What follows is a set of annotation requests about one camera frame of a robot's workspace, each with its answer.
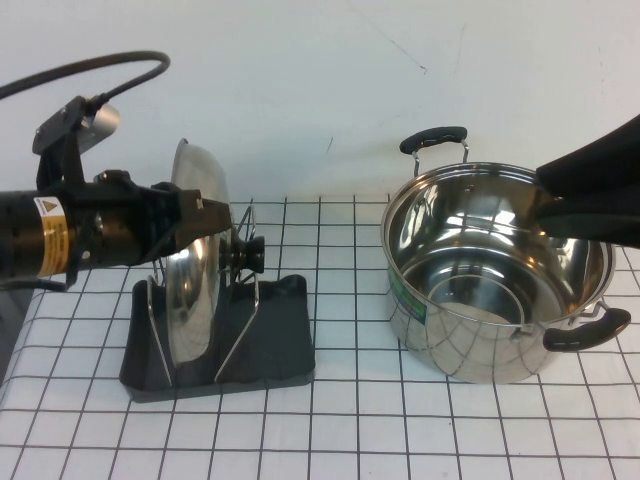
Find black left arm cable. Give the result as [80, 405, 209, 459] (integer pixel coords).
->
[0, 276, 72, 295]

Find black tray wire lid rack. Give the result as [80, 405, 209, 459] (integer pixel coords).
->
[119, 199, 317, 405]

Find stainless steel pot black handles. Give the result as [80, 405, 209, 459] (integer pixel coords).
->
[382, 125, 632, 385]

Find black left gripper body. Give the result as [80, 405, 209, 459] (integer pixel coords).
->
[74, 169, 181, 269]

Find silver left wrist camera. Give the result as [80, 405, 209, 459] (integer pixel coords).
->
[32, 94, 121, 157]

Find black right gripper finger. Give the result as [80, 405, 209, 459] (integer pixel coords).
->
[534, 113, 640, 200]
[533, 195, 640, 246]

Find stainless steel pot lid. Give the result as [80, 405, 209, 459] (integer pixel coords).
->
[162, 137, 266, 364]

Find black left camera mount bracket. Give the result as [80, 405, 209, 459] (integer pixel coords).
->
[35, 107, 87, 199]

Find black left camera cable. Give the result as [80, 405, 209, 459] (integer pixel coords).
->
[0, 49, 171, 109]

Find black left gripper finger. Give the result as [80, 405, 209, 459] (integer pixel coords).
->
[198, 198, 234, 233]
[172, 189, 204, 236]

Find white black grid tablecloth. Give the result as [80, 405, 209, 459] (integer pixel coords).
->
[0, 184, 640, 480]

